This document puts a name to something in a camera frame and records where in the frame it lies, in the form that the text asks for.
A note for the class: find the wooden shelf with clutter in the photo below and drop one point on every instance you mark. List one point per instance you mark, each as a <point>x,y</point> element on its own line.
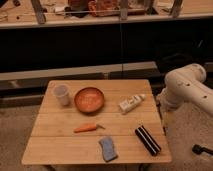
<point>52,13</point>

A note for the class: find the black object on floor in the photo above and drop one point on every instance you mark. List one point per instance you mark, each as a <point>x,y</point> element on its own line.
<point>197,149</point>

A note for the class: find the blue sponge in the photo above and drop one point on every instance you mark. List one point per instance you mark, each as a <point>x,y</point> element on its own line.
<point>108,149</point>

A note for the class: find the wooden table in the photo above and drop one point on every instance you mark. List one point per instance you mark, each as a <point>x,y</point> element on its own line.
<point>53,140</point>

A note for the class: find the white tube bottle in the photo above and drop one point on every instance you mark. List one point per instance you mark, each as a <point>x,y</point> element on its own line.
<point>131,103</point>

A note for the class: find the orange pepper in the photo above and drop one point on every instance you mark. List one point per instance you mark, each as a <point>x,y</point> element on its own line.
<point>87,127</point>

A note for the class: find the orange ceramic bowl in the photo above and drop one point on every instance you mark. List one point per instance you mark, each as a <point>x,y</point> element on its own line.
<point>89,100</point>

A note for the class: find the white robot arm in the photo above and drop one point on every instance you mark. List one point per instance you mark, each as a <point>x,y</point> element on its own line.
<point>186,84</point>

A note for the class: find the translucent plastic cup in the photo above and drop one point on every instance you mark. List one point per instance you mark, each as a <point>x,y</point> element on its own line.
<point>61,92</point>

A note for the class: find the black striped box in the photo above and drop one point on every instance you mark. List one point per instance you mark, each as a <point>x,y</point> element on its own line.
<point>149,142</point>

